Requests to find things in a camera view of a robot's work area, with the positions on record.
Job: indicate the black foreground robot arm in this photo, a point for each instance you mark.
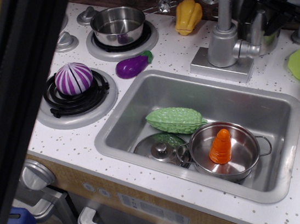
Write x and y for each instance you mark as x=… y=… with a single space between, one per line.
x=29 y=31

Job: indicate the silver faucet lever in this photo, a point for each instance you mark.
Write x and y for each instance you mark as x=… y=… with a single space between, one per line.
x=244 y=49

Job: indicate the front black stove burner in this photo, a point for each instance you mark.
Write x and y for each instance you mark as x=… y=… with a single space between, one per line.
x=61 y=111

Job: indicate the hanging steel ladle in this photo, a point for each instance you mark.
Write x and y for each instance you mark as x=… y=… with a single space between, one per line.
x=165 y=6

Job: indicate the steel pot on burner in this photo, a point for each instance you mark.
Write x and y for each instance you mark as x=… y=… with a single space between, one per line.
x=118 y=26

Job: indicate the purple toy eggplant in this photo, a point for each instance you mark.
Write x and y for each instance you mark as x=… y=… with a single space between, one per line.
x=129 y=68

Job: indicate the yellow toy bell pepper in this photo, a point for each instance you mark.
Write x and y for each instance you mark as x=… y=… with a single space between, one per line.
x=188 y=15

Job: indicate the silver stove knob middle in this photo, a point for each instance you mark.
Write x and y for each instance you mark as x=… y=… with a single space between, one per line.
x=66 y=42

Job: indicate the silver toy faucet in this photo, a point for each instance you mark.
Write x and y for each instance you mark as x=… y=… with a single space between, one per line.
x=216 y=61

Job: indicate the steel pot in sink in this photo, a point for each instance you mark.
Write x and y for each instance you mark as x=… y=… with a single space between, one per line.
x=246 y=150

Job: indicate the steel pot lid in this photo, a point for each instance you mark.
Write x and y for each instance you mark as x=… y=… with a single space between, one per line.
x=165 y=147

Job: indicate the back right stove burner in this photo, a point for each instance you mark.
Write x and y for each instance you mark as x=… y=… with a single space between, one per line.
x=108 y=53

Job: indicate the orange toy carrot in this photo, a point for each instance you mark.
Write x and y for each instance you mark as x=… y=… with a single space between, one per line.
x=220 y=152

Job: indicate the green toy bitter gourd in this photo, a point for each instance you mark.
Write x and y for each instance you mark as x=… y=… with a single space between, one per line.
x=176 y=120

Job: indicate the purple white toy onion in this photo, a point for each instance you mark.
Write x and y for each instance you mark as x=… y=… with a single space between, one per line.
x=73 y=78

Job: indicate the silver metal sink basin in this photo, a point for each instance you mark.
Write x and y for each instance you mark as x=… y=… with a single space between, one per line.
x=272 y=115

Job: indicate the silver oven front knob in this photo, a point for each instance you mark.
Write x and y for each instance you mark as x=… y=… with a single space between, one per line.
x=35 y=176

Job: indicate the silver stove knob back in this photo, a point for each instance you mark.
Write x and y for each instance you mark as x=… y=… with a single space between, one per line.
x=85 y=17

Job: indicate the silver stove knob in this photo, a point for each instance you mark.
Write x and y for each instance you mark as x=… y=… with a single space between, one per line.
x=66 y=42
x=85 y=17

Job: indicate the steel cup behind faucet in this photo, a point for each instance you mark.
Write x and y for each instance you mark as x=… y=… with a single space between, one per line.
x=254 y=31

